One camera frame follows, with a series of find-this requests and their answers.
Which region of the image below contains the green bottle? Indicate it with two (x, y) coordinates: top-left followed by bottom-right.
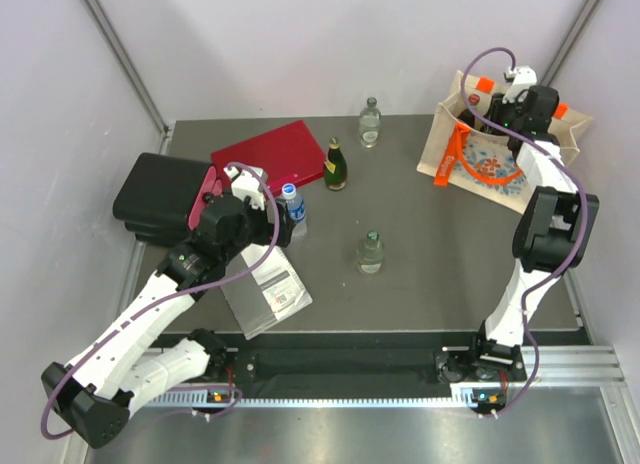
(324, 137), (348, 191)

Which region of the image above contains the setup guide booklet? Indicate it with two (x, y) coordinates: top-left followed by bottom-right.
(221, 247), (313, 340)

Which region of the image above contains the clear glass bottle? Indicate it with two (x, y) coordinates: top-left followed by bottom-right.
(358, 97), (381, 148)
(357, 231), (385, 274)

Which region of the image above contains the red clip file folder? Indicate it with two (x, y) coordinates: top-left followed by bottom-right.
(211, 120), (325, 197)

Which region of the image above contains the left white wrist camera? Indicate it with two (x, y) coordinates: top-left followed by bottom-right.
(224, 165), (266, 210)

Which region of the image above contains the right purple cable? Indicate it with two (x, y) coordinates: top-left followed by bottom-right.
(459, 46), (589, 420)

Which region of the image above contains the slotted cable duct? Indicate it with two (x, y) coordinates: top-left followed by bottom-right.
(147, 387), (502, 409)

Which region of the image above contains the dark bottle red cap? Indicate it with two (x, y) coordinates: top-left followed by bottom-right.
(457, 93), (480, 128)

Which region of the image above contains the black box case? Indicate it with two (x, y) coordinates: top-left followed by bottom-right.
(112, 153), (213, 247)

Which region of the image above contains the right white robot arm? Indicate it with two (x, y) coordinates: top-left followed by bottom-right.
(466, 85), (599, 380)

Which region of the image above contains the purple cable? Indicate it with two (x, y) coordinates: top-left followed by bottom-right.
(459, 46), (589, 420)
(40, 159), (279, 442)

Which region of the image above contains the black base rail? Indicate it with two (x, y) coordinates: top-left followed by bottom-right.
(149, 331), (531, 400)

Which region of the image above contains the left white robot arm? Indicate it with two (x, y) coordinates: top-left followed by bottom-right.
(41, 193), (295, 449)

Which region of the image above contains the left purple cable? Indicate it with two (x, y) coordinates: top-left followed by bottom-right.
(40, 159), (279, 442)

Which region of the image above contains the beige canvas tote bag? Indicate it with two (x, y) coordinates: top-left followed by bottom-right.
(416, 70), (595, 220)

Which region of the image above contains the plastic Pocari Sweat bottle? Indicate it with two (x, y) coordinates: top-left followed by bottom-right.
(281, 183), (308, 241)

